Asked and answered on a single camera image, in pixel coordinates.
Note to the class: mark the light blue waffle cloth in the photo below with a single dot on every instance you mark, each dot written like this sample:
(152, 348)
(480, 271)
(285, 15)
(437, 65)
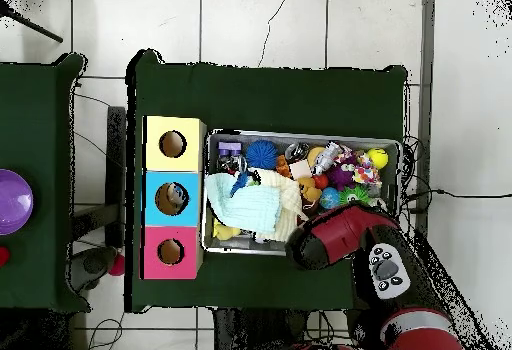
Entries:
(248, 206)

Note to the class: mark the cream waffle cloth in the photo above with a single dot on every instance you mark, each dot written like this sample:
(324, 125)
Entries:
(290, 198)

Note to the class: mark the bottle with blue label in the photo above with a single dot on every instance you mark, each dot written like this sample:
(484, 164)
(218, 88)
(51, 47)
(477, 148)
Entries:
(180, 194)

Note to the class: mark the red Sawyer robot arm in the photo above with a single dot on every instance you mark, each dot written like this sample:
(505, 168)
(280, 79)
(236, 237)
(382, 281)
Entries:
(344, 230)

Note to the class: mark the wooden box with three holes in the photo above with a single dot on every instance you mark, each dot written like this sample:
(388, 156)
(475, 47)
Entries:
(192, 158)

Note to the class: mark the blue spiky rubber ball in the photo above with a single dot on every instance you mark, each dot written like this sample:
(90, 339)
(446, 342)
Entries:
(261, 154)

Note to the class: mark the crushed black drink can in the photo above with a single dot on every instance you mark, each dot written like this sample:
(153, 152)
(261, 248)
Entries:
(230, 164)

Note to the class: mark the purple toy brick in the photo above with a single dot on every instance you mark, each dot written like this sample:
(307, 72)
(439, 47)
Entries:
(230, 148)

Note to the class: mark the brown plush teddy bear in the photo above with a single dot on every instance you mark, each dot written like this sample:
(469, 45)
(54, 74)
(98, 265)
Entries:
(308, 190)

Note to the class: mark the silver toy robot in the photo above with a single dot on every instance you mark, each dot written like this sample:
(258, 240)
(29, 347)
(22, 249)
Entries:
(324, 158)

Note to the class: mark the blue globe ball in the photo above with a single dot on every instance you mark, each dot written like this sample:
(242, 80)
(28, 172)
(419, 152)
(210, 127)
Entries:
(330, 198)

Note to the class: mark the dark green table cloth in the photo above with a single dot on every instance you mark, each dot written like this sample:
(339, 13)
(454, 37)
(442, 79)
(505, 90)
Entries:
(40, 206)
(280, 98)

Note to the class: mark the green googly-eyed spiky toy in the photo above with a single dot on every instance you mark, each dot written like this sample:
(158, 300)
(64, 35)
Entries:
(354, 194)

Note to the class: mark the yellow smiley ball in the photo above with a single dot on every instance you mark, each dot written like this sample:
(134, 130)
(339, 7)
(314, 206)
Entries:
(378, 158)

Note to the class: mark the black upright panel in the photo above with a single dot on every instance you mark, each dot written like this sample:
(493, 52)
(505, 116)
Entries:
(116, 146)

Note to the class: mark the grey object with red knob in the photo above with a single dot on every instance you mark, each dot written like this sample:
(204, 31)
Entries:
(94, 266)

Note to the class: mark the purple ball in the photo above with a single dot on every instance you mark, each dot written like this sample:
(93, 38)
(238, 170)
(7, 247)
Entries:
(14, 202)

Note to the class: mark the small red ball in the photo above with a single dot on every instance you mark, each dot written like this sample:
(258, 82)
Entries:
(3, 256)

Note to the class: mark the black tripod leg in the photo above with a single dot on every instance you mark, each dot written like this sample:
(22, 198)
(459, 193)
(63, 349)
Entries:
(36, 28)

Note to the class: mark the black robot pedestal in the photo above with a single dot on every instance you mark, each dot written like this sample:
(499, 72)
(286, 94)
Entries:
(248, 334)

